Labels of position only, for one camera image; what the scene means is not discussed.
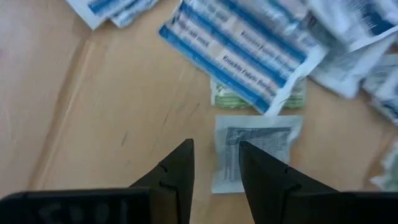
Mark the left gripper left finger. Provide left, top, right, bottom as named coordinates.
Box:
left=0, top=139, right=195, bottom=224

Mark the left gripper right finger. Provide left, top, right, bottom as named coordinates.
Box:
left=238, top=141, right=398, bottom=224

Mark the grey print white packet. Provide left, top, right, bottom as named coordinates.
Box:
left=211, top=114, right=304, bottom=194
left=310, top=34, right=398, bottom=99

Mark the green print packet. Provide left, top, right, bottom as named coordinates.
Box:
left=210, top=77, right=307, bottom=110
left=369, top=141, right=398, bottom=191

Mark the blue striped bandage packet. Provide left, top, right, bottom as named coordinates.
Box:
left=158, top=0, right=326, bottom=116

